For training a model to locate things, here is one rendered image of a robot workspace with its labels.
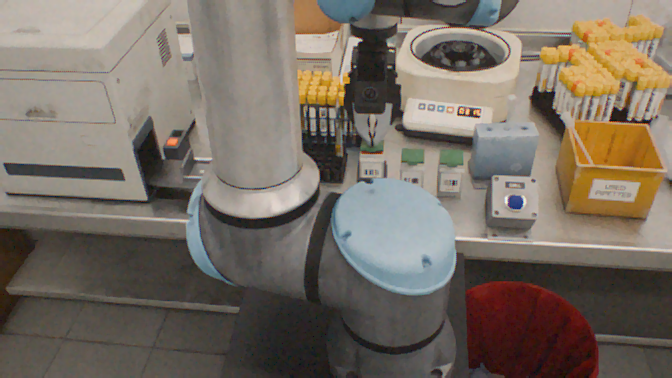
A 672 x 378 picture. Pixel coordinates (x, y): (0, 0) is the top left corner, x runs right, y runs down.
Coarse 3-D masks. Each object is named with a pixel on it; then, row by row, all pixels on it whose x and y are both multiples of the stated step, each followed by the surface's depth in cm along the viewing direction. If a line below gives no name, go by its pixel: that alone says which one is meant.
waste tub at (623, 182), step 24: (576, 120) 102; (576, 144) 105; (600, 144) 104; (624, 144) 103; (648, 144) 98; (576, 168) 93; (600, 168) 92; (624, 168) 91; (648, 168) 91; (576, 192) 96; (600, 192) 95; (624, 192) 94; (648, 192) 93; (624, 216) 97
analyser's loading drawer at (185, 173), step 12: (192, 156) 105; (144, 168) 106; (156, 168) 105; (168, 168) 105; (180, 168) 100; (192, 168) 105; (204, 168) 105; (156, 180) 103; (168, 180) 103; (180, 180) 103; (192, 180) 102
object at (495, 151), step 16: (480, 128) 101; (496, 128) 101; (512, 128) 101; (528, 128) 100; (480, 144) 100; (496, 144) 100; (512, 144) 100; (528, 144) 100; (480, 160) 102; (496, 160) 102; (512, 160) 102; (528, 160) 102; (480, 176) 104; (528, 176) 104
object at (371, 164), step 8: (384, 144) 102; (360, 152) 101; (368, 152) 101; (376, 152) 100; (384, 152) 103; (360, 160) 100; (368, 160) 100; (376, 160) 100; (360, 168) 101; (368, 168) 101; (376, 168) 101; (360, 176) 102; (368, 176) 102; (376, 176) 102
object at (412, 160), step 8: (408, 152) 102; (416, 152) 102; (408, 160) 100; (416, 160) 100; (400, 168) 100; (408, 168) 100; (416, 168) 100; (400, 176) 101; (408, 176) 101; (416, 176) 101; (416, 184) 102
